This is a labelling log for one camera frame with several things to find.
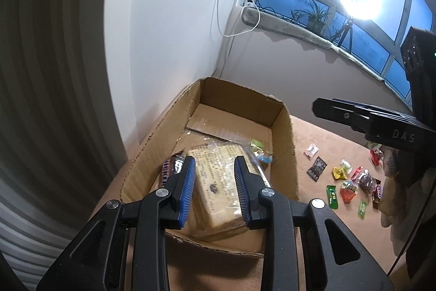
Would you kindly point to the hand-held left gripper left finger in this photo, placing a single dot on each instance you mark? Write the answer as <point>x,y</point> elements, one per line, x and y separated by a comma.
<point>185,188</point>

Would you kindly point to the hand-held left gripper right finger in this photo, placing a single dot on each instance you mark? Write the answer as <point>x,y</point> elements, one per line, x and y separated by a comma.
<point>242,188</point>

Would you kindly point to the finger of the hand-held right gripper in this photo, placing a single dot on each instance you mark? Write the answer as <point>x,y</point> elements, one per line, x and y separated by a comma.
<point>385,114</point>
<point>337,114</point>

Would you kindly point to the yellow candy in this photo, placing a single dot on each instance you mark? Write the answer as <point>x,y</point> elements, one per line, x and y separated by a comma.
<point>339,173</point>

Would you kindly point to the date snack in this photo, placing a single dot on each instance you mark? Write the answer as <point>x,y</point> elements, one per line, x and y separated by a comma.
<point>366,182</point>

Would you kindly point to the brown cardboard box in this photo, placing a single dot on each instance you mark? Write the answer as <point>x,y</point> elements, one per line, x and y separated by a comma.
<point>238,100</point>

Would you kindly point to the person's right hand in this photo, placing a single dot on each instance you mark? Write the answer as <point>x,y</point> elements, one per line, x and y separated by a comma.
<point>408,209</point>

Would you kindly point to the brown and blue chocolate bar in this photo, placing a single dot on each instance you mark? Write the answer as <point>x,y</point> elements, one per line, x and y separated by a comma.
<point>169,168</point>

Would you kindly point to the peach table blanket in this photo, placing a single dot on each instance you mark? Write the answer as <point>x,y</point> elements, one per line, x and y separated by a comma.
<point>340,141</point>

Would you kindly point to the beige biscuit packet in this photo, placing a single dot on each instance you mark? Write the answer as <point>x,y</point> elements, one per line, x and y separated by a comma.
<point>214,171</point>

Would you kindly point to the blue wrapped candy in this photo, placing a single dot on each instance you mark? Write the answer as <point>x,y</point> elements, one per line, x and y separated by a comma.
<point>266,159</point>

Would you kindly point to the pink and white candy packet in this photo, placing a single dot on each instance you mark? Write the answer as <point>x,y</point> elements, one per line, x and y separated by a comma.
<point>311,151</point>

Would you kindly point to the pale green wrapped candy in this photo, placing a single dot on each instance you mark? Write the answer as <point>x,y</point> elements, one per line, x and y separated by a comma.
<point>345,164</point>

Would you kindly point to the dark brown snack packet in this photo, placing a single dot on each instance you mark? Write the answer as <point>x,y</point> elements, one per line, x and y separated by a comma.
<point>316,169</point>

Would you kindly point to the small red wrapped candy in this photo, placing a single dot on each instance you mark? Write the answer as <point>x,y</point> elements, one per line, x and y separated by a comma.
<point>356,172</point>

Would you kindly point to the small brown chocolate packet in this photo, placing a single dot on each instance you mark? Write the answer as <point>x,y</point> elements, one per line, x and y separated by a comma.
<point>376,195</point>

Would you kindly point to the green candy bar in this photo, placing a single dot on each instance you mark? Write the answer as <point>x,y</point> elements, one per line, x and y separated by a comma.
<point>332,197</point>

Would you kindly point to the black tripod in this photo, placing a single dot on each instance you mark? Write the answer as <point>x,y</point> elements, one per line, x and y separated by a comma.
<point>344,30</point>

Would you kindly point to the potted plant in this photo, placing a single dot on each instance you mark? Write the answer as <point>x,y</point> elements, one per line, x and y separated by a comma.
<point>315,18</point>

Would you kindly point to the bright green long candy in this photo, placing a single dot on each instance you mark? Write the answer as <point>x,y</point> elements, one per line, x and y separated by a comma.
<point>362,209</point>

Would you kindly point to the white power strip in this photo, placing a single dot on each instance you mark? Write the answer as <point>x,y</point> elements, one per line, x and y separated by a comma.
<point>248,0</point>

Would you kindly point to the grey ribbed panel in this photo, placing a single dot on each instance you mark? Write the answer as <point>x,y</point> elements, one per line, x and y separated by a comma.
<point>51,90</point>

